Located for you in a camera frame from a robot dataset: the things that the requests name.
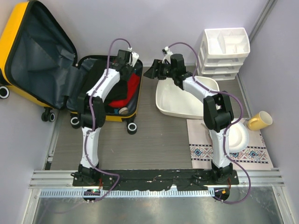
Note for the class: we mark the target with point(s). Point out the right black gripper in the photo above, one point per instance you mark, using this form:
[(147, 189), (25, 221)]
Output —
[(151, 73)]

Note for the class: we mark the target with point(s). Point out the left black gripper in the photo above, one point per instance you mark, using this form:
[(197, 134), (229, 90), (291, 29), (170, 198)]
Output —
[(125, 78)]

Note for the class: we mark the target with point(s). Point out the red garment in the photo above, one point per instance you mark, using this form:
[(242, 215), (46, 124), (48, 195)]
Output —
[(123, 91)]

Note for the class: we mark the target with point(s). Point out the black garment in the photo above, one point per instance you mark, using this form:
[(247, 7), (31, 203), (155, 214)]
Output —
[(97, 72)]

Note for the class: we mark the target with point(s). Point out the yellow Pikachu suitcase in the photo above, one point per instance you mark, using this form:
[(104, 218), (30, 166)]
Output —
[(39, 61)]

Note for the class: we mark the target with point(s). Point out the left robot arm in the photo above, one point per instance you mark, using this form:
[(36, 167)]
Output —
[(92, 113)]

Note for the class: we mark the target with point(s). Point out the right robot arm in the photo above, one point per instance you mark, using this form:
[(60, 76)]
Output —
[(217, 110)]

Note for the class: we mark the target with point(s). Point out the white plastic basin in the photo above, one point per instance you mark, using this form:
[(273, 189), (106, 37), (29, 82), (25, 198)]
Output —
[(172, 101)]

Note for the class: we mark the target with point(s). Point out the white drawer organizer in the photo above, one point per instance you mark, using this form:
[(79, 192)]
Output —
[(222, 52)]

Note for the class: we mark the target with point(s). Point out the white round plate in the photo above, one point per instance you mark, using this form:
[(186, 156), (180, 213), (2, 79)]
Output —
[(238, 137)]

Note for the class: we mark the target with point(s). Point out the yellow mug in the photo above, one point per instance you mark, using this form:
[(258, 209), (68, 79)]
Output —
[(260, 121)]

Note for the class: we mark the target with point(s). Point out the patterned placemat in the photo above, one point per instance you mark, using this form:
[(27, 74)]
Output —
[(254, 157)]

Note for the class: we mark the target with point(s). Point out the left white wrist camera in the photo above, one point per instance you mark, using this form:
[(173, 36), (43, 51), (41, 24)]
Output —
[(133, 58)]

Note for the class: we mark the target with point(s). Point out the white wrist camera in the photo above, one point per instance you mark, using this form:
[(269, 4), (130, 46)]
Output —
[(133, 58), (167, 55)]

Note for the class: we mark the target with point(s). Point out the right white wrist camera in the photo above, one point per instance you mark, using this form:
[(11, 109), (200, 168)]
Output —
[(167, 55)]

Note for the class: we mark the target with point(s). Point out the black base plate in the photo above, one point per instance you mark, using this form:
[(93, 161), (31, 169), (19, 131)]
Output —
[(151, 179)]

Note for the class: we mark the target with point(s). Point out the grey cable duct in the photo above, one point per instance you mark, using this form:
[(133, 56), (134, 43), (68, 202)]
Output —
[(93, 193)]

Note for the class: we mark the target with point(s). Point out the aluminium frame rail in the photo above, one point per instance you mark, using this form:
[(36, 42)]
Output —
[(63, 179)]

